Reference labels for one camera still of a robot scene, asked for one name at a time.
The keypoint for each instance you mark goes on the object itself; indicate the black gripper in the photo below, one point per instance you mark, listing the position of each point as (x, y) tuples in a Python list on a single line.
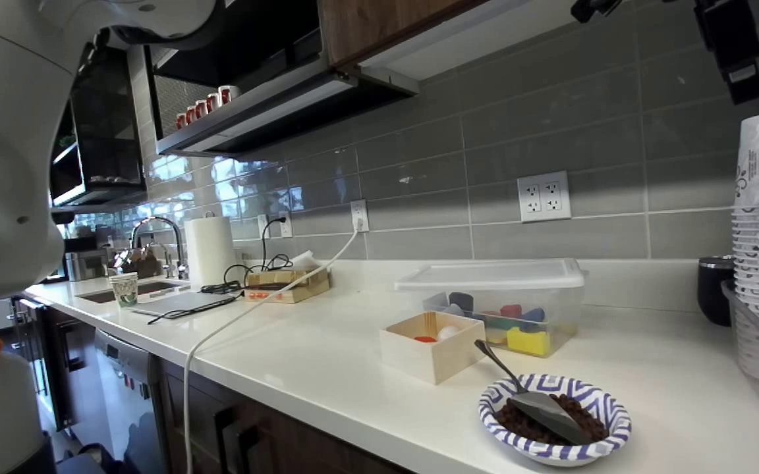
[(722, 30)]

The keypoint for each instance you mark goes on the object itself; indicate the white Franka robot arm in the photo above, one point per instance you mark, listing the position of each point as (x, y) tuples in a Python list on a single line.
[(1, 219)]

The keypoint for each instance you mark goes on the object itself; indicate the black tumbler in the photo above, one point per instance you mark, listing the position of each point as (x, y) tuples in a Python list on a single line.
[(714, 290)]

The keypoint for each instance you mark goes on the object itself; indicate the clear plastic container with lid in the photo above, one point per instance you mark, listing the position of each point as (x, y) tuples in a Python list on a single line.
[(494, 279)]

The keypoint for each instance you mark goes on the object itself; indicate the yellow sponge block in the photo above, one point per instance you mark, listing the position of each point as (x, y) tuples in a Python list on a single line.
[(528, 342)]

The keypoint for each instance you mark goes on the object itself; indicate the metal spoon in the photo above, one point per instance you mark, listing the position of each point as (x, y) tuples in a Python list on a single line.
[(549, 413)]

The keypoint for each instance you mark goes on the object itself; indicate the small white ball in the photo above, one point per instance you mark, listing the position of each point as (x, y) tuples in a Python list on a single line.
[(446, 334)]

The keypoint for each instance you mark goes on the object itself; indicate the small orange object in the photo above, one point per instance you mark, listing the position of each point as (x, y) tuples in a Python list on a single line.
[(424, 338)]

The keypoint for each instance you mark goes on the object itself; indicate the brown coffee grounds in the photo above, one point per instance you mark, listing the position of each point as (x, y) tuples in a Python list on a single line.
[(519, 429)]

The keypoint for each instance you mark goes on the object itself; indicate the light wooden open box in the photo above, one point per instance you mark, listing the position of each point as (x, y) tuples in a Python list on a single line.
[(423, 362)]

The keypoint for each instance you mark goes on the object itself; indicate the blue patterned paper plate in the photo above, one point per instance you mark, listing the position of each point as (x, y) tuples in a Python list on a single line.
[(518, 448)]

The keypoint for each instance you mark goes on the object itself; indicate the crumpled white paper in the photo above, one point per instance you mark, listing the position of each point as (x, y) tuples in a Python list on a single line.
[(304, 263)]

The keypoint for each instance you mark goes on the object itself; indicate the white outlet with black plug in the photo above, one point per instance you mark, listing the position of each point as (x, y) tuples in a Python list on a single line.
[(275, 225)]

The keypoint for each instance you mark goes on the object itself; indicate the wooden tray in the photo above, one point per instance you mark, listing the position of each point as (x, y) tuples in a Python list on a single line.
[(301, 293)]

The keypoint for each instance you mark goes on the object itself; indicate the black gooseneck tap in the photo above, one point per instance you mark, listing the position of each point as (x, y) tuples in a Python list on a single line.
[(263, 240)]

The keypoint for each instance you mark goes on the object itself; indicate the white mug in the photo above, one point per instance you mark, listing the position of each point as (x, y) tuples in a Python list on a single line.
[(228, 96)]

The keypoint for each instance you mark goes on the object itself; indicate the brown cardboard box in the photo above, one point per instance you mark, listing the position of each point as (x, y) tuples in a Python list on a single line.
[(263, 279)]

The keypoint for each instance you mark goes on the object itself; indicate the small red cup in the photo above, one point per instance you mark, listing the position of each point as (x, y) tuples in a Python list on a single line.
[(212, 104), (182, 121), (197, 111)]

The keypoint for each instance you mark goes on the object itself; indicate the white paper towel roll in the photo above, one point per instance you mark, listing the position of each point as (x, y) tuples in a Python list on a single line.
[(209, 252)]

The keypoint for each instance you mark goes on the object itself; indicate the dark wood base cabinet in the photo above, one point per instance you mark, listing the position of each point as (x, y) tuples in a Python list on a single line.
[(275, 439)]

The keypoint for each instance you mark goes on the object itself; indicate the chrome sink faucet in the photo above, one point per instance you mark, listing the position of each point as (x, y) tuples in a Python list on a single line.
[(179, 255)]

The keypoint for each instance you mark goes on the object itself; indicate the kitchen sink basin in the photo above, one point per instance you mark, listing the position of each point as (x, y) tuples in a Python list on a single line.
[(145, 288)]

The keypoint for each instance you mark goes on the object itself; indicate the single paper cup green print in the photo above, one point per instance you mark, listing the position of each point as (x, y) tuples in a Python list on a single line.
[(124, 290)]

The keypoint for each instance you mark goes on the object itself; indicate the stainless dishwasher front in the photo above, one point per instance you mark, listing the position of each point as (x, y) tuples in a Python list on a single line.
[(130, 396)]

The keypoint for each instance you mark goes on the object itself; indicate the white wall outlet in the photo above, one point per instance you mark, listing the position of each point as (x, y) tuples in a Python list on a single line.
[(543, 197)]

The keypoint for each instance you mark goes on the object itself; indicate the dark wall shelf cabinet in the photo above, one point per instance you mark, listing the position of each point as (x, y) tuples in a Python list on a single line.
[(257, 53)]

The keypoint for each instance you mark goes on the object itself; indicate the dark open wall cabinet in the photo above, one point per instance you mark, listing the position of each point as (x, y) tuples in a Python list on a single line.
[(104, 134)]

